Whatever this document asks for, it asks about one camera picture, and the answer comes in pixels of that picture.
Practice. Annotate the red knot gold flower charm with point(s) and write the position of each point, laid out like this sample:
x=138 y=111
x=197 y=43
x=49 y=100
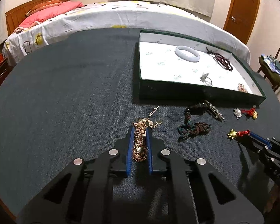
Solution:
x=233 y=134

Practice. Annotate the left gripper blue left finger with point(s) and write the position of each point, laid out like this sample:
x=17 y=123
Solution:
x=130 y=151

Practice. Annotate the wooden headboard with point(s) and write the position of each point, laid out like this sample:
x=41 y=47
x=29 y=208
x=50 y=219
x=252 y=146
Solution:
x=15 y=16

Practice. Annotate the brown wooden door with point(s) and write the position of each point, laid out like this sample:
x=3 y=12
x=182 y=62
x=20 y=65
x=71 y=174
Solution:
x=241 y=18

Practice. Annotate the dark grey table cloth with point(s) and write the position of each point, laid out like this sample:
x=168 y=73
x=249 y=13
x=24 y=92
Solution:
x=66 y=105

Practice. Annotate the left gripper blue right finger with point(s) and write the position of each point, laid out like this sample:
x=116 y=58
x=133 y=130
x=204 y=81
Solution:
x=149 y=150

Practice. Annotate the orange cushion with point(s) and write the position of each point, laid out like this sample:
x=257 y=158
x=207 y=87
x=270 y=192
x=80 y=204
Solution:
x=43 y=5

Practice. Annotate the person right hand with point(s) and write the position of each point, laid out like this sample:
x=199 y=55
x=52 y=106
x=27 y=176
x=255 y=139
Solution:
x=274 y=195

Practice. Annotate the pink pillow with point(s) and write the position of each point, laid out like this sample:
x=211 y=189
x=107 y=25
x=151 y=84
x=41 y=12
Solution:
x=43 y=15

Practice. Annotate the bed with patterned sheet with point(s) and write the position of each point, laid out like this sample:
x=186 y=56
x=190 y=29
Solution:
x=120 y=14

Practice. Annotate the clothes pile on chair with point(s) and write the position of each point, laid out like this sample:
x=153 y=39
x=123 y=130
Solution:
x=270 y=66

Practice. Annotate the silver crystal hair clip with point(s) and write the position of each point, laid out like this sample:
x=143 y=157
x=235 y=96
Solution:
x=214 y=111

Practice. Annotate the white jade bangle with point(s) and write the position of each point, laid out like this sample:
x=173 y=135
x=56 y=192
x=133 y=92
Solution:
x=187 y=53

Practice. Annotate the large pearl flower brooch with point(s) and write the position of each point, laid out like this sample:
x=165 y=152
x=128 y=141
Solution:
x=241 y=88

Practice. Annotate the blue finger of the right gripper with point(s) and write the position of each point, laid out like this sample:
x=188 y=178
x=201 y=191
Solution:
x=254 y=143
x=252 y=134

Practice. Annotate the small pearl flower brooch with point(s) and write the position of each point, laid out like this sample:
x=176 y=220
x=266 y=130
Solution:
x=237 y=113

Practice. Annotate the red knot gold ingot charm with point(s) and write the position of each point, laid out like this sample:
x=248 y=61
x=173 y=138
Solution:
x=252 y=113

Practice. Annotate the green tray white lining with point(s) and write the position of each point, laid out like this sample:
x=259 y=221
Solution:
x=164 y=75

